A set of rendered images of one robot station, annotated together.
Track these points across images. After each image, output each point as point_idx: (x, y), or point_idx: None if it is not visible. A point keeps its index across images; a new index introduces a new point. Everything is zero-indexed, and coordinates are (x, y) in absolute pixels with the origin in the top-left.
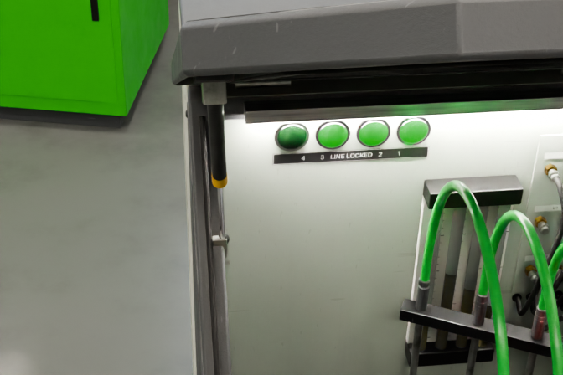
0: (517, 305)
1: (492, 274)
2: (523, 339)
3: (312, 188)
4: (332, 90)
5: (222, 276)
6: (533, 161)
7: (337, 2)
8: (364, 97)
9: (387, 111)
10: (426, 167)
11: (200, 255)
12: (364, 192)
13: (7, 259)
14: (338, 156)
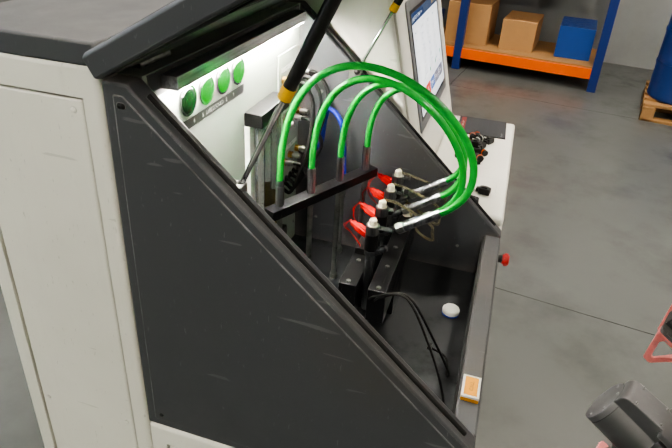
0: (284, 189)
1: (425, 88)
2: (337, 184)
3: None
4: (199, 48)
5: (265, 212)
6: (276, 78)
7: (111, 0)
8: (218, 47)
9: (239, 51)
10: (243, 102)
11: (242, 205)
12: (222, 137)
13: None
14: (209, 111)
